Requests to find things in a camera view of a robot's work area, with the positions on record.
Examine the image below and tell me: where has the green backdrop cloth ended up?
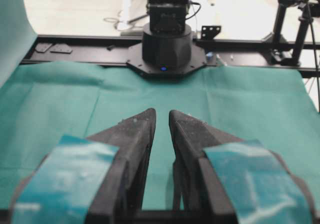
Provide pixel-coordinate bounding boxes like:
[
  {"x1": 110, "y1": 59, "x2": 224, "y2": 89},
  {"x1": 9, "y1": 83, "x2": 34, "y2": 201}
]
[{"x1": 0, "y1": 0, "x2": 37, "y2": 86}]

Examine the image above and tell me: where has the black aluminium frame rail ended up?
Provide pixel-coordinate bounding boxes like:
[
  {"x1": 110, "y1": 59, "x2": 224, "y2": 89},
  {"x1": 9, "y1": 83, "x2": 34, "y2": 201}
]
[{"x1": 20, "y1": 35, "x2": 320, "y2": 78}]

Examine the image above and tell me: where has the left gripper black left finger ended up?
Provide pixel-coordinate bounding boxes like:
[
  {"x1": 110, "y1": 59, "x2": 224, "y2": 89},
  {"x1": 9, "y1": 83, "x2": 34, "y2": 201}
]
[{"x1": 9, "y1": 108, "x2": 156, "y2": 224}]

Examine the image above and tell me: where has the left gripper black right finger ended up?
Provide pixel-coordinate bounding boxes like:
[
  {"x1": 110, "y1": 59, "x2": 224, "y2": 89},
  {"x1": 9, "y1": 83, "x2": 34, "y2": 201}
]
[{"x1": 169, "y1": 109, "x2": 318, "y2": 224}]

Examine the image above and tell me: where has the black corner bracket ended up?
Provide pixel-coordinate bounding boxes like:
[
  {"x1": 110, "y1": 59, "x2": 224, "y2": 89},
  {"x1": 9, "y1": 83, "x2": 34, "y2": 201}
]
[{"x1": 200, "y1": 25, "x2": 222, "y2": 41}]

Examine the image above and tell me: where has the black camera stand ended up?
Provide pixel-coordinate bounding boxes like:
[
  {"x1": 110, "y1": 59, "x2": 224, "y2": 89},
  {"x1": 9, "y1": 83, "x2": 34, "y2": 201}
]
[{"x1": 262, "y1": 0, "x2": 320, "y2": 67}]

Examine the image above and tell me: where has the green table cloth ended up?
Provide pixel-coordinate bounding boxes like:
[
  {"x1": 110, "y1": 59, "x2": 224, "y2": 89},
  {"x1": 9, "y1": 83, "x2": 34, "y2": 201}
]
[{"x1": 0, "y1": 61, "x2": 320, "y2": 210}]

